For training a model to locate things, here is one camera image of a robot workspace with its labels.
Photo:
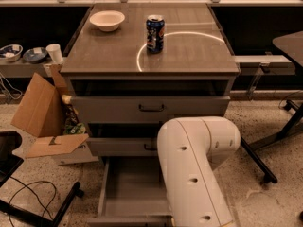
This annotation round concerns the white bowl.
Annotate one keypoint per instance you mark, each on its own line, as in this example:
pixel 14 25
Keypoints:
pixel 107 20

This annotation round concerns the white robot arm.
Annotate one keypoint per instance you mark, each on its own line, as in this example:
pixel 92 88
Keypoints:
pixel 189 149

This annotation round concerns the black table stand right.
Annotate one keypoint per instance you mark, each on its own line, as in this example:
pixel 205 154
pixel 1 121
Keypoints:
pixel 291 47

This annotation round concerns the open cardboard box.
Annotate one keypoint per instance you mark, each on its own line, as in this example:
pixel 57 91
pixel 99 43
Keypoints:
pixel 40 113

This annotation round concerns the grey drawer cabinet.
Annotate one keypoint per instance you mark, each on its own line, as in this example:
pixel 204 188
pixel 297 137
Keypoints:
pixel 195 61

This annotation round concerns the black stand left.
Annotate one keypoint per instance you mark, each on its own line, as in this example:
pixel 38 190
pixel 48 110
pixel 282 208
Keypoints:
pixel 9 163

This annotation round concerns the grey low shelf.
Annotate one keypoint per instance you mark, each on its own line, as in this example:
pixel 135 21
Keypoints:
pixel 23 69

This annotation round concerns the white paper cup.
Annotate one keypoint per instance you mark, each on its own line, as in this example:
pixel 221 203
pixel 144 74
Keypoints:
pixel 54 51

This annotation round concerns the grey drawer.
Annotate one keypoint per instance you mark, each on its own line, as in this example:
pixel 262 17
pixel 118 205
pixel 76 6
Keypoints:
pixel 146 109
pixel 141 147
pixel 133 194

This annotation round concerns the blue patterned bowl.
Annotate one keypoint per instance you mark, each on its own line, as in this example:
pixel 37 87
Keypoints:
pixel 11 52

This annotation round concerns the blue soda can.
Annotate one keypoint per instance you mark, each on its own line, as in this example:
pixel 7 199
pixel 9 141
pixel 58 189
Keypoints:
pixel 155 26

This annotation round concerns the dark blue bowl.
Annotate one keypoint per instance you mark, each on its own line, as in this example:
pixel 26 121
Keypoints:
pixel 35 55

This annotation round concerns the snack bags in box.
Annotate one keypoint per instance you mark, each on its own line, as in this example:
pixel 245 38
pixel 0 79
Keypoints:
pixel 72 125

